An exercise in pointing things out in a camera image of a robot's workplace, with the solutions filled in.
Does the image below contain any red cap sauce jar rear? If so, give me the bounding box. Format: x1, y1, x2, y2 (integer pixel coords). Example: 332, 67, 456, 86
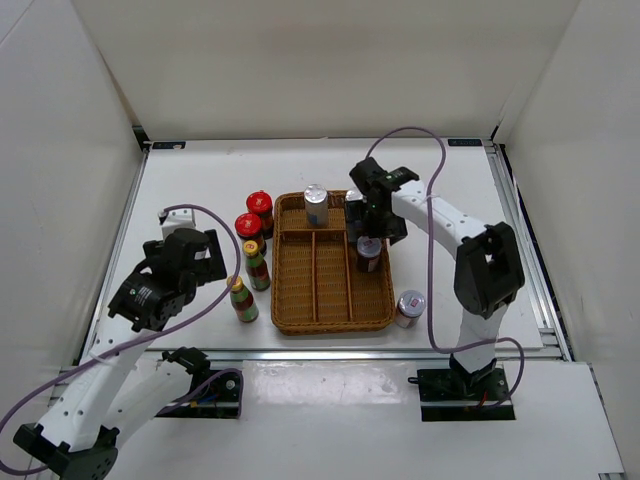
246, 190, 274, 239

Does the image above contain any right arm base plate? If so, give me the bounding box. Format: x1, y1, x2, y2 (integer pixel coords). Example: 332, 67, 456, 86
407, 368, 516, 422

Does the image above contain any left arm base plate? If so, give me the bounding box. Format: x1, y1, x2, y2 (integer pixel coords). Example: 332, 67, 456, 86
156, 368, 244, 420

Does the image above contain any pink spice jar white lid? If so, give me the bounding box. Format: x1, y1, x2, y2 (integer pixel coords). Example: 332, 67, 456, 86
395, 290, 426, 329

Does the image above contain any yellow cap sauce bottle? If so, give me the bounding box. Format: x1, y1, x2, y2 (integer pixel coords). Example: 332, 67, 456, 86
227, 276, 259, 323
243, 240, 271, 291

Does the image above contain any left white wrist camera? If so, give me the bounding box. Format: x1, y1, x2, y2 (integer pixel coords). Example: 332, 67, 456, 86
158, 208, 196, 240

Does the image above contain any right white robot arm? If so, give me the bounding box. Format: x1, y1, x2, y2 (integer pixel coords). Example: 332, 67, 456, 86
345, 157, 525, 400

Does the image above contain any red cap sauce jar front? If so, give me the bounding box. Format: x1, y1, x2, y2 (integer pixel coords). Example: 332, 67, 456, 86
234, 212, 267, 254

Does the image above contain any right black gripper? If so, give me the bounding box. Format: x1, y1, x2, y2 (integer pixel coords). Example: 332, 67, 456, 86
343, 198, 408, 249

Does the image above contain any yellow cap sauce bottle front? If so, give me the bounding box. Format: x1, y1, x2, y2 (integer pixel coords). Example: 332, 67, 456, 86
227, 276, 259, 323

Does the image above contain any silver cap white shaker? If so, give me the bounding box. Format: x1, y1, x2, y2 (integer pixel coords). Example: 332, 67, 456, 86
345, 189, 363, 202
303, 184, 329, 228

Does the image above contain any yellow cap sauce bottle rear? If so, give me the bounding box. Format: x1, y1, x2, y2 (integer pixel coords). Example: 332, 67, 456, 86
243, 240, 271, 291

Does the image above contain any silver cap white shaker front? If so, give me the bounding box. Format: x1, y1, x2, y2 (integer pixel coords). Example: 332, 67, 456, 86
303, 184, 329, 228

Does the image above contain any red cap sauce jar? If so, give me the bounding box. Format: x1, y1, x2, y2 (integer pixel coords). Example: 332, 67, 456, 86
234, 212, 267, 254
246, 190, 274, 239

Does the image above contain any dark spice jar white lid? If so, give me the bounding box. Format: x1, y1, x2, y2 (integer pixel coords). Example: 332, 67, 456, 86
356, 236, 382, 273

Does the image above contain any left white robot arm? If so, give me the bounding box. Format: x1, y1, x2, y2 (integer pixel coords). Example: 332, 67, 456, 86
13, 227, 227, 479

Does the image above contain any woven wicker divided tray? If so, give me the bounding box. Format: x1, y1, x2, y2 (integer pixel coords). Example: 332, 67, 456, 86
271, 190, 395, 336

